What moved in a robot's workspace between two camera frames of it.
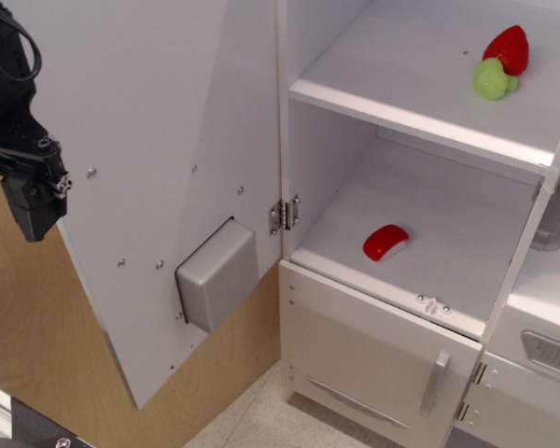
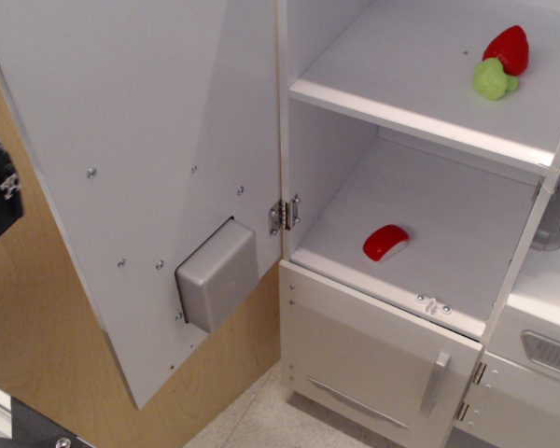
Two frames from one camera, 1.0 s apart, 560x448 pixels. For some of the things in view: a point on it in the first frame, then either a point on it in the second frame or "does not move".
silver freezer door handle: x=435 y=382 does not move
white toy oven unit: x=526 y=393 does not move
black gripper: x=14 y=139 -> x=2 y=207
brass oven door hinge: x=479 y=372 does not move
